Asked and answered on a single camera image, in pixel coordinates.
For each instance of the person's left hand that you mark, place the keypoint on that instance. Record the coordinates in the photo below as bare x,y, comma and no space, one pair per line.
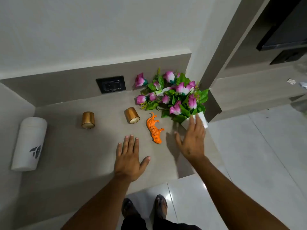
127,162

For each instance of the person's right hand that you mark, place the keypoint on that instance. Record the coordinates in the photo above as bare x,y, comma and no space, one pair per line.
193,143

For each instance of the orange tiger toy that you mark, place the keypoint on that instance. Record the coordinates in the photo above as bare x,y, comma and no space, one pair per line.
154,129

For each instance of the gold candle jar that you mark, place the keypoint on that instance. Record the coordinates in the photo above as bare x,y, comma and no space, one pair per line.
131,114
88,119

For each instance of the white vase with pink flowers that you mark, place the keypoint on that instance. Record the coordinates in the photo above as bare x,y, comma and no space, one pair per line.
178,93

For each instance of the white cylindrical dispenser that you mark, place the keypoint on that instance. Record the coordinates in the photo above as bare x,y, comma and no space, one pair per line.
28,141

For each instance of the person's left forearm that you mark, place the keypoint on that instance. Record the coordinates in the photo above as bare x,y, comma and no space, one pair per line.
103,206

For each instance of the person's right forearm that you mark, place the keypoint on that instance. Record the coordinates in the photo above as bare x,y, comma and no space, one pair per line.
230,201

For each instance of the person's left dark shoe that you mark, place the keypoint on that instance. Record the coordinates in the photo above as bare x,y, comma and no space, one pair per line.
128,208

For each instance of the person's black trousers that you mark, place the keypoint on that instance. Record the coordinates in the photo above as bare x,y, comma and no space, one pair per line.
163,225

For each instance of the crumpled white paper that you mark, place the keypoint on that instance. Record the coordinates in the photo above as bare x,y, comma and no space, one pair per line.
291,81

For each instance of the white paper scrap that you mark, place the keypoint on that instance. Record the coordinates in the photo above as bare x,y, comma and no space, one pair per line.
303,85

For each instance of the black box under television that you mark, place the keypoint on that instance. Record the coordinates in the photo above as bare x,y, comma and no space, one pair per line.
287,57

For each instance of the black television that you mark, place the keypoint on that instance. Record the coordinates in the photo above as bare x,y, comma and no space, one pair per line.
285,26

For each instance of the black wall socket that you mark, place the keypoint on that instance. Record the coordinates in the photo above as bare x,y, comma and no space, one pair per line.
110,85

